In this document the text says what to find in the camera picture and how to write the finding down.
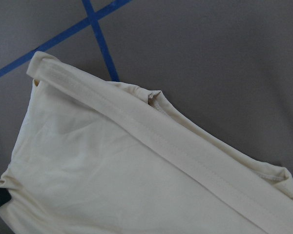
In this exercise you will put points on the beige long-sleeve printed shirt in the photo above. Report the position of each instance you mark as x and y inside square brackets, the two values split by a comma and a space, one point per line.
[103, 157]

